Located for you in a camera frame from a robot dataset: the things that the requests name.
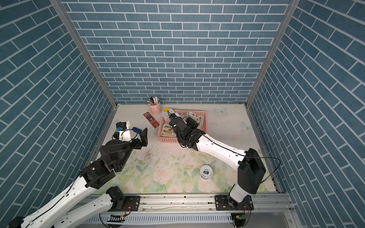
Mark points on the blue small eraser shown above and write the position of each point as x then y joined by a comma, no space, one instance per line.
136,130

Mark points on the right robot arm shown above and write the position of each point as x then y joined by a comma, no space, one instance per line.
248,164

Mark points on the square Chobani flip strawberry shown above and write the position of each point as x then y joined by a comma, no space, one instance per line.
167,131

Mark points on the round Chobani yogurt strawberry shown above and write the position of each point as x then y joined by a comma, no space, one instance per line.
199,119

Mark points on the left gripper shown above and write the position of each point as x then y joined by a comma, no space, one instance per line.
144,139

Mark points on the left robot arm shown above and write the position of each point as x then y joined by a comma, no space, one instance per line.
59,211

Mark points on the red pencil box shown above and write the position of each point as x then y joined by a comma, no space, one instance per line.
154,123

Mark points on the white yellow yogurt cup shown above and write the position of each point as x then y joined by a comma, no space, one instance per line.
166,112

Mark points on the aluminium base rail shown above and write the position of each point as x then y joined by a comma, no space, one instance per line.
207,202

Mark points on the pink plastic basket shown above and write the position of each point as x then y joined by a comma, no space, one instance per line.
183,115

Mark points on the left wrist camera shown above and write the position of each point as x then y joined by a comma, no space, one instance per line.
123,131

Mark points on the small blue white yogurt cup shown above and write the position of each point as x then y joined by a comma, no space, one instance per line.
206,172

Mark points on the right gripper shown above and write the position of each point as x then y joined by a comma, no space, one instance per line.
190,122

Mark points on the pink pen cup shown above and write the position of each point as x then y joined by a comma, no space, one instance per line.
155,109

